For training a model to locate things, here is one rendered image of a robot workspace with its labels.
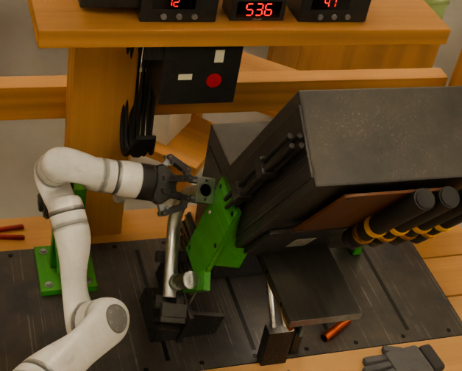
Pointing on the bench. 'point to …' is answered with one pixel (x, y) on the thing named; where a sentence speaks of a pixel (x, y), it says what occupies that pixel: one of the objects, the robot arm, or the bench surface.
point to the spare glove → (404, 359)
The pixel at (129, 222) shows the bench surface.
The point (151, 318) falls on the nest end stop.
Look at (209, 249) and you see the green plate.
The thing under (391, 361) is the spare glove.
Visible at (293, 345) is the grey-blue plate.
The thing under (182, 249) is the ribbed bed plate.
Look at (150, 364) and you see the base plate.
